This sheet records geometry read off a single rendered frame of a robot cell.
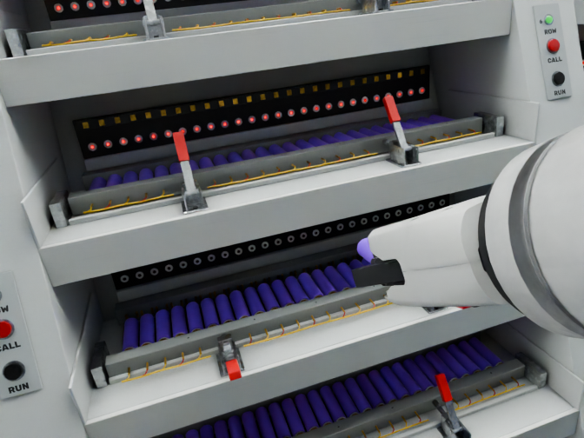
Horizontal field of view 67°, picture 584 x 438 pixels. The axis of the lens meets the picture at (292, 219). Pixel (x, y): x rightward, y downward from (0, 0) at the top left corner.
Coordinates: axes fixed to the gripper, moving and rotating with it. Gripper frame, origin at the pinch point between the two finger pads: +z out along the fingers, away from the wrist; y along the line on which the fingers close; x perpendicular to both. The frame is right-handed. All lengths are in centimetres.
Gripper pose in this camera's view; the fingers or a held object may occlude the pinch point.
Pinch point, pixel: (404, 261)
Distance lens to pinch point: 35.5
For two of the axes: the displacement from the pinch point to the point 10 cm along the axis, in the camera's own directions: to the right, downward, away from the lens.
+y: -9.5, 2.2, -2.3
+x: 2.5, 9.6, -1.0
